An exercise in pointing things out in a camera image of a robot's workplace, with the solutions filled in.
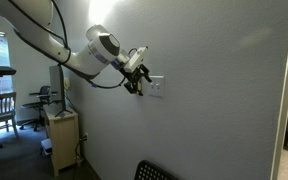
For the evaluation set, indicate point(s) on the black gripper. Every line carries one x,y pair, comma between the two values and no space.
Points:
134,76

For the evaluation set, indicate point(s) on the grey computer monitor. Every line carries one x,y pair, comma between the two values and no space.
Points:
56,85

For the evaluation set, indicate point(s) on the black perforated chair back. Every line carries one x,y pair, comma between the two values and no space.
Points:
150,171

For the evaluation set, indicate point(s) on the light wooden cabinet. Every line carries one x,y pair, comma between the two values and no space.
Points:
62,143

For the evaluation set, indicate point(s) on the black office chair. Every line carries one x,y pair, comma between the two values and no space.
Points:
35,105

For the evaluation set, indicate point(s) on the white box on floor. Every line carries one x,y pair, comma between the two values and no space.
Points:
46,146

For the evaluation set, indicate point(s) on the white wooden slat chair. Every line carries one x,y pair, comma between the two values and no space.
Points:
0,111

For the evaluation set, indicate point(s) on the white switch toggle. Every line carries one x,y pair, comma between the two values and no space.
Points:
158,85
152,86

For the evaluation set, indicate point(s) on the white double switch plate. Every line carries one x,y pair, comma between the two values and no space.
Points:
156,87

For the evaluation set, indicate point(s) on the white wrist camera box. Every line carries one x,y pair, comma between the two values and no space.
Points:
136,59

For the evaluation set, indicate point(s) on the round beige wall fixture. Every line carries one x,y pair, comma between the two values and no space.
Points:
66,83

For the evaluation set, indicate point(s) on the white wall outlet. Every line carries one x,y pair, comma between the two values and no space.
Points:
85,136

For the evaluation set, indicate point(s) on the white door frame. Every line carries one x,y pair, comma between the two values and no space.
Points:
285,86

